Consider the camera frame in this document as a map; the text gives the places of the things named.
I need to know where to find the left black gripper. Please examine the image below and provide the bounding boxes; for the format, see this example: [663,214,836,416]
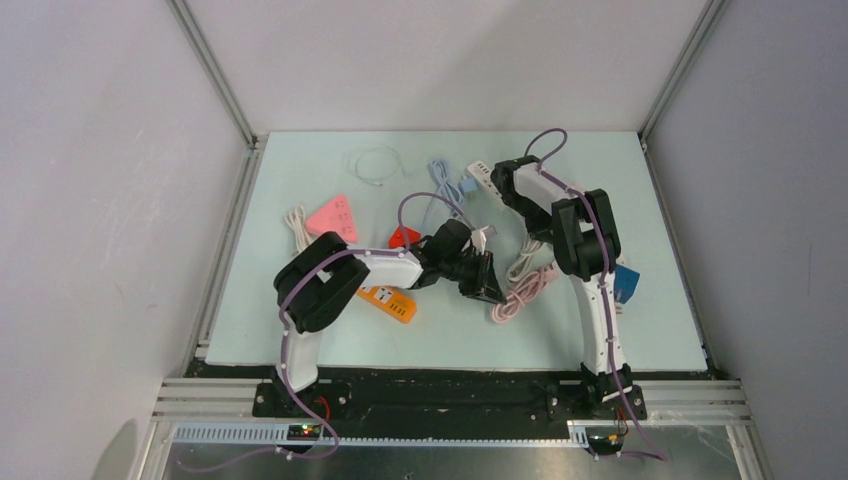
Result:
[440,250,506,307]

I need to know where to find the pink power strip with cable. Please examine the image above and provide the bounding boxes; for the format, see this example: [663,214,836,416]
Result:
[490,264,559,324]

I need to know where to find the red cube socket adapter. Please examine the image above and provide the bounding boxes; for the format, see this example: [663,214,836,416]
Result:
[387,226,421,249]

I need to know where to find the blue cube socket adapter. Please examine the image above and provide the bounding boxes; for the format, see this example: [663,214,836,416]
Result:
[613,264,641,305]

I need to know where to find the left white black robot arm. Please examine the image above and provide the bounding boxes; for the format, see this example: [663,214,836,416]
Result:
[273,219,506,416]

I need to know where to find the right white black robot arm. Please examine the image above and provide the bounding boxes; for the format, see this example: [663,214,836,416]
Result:
[490,155,647,420]

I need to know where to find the orange power strip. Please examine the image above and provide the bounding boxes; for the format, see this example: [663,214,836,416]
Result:
[357,286,417,324]

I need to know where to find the pink triangular power strip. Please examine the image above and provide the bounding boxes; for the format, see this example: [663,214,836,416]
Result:
[304,194,359,244]

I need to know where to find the white power strip with cable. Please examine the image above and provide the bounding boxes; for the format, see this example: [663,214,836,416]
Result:
[466,160,543,285]

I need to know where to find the light blue cable with plug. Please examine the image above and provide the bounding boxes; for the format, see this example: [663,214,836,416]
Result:
[419,158,481,233]

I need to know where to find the thin white cable loop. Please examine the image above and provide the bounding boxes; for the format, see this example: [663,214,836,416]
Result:
[344,145,405,188]

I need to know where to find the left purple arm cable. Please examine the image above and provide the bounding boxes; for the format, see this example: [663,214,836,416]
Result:
[173,192,476,476]

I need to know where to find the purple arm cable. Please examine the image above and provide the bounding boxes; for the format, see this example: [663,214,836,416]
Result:
[173,192,476,476]
[523,127,670,464]

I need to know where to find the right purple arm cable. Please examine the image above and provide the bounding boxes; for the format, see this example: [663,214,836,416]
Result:
[523,127,670,464]

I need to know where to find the aluminium frame rail front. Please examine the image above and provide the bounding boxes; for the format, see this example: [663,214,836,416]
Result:
[153,378,754,426]

